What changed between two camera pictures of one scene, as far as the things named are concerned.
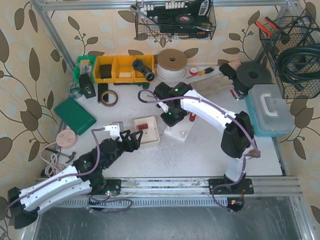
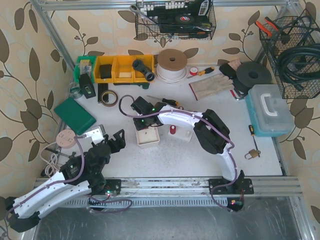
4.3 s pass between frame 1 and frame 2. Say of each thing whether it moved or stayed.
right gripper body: moved
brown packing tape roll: stayed
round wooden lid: stayed
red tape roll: stayed
